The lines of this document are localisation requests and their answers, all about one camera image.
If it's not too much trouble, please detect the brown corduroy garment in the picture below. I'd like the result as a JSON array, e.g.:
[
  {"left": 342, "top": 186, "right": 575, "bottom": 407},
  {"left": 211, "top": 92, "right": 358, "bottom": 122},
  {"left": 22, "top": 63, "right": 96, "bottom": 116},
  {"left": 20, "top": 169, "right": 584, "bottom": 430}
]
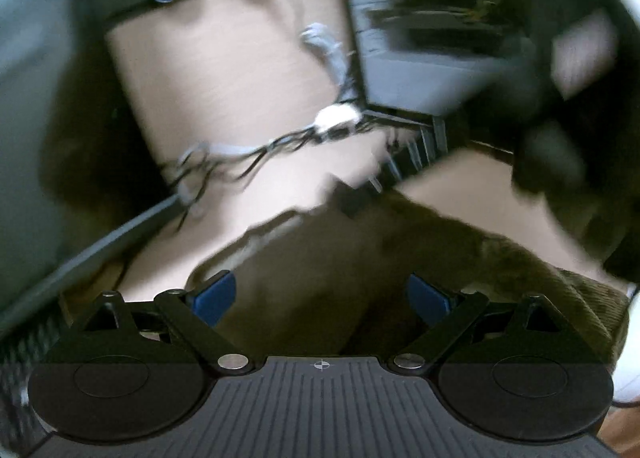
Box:
[{"left": 186, "top": 192, "right": 629, "bottom": 366}]

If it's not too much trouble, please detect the black computer monitor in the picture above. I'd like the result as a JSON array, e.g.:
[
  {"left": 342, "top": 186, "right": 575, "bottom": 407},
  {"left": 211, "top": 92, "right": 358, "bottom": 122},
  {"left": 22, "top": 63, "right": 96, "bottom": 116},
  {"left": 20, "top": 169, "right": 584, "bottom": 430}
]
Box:
[{"left": 1, "top": 0, "right": 182, "bottom": 334}]

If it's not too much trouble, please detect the white cable bundle wad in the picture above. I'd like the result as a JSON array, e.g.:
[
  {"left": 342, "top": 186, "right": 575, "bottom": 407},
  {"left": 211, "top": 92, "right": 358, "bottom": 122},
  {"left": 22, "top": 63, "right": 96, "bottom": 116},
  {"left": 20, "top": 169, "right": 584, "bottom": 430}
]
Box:
[{"left": 312, "top": 104, "right": 362, "bottom": 137}]

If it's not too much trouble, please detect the black cable bundle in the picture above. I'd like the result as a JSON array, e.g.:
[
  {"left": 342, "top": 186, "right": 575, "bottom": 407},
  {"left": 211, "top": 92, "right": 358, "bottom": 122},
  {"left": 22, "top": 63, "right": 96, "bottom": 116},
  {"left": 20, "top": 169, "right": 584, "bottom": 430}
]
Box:
[{"left": 162, "top": 122, "right": 381, "bottom": 232}]

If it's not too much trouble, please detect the grey coiled cable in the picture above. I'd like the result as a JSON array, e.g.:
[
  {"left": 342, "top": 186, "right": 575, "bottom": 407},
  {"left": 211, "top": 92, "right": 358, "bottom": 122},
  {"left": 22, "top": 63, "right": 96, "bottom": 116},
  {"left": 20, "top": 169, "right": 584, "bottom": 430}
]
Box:
[{"left": 299, "top": 22, "right": 359, "bottom": 104}]

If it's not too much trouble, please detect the black glass-sided PC case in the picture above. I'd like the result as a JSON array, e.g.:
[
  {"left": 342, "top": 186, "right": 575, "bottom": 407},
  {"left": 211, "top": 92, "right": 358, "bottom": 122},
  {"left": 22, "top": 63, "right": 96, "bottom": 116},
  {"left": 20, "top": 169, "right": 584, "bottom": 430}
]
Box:
[{"left": 346, "top": 0, "right": 639, "bottom": 195}]

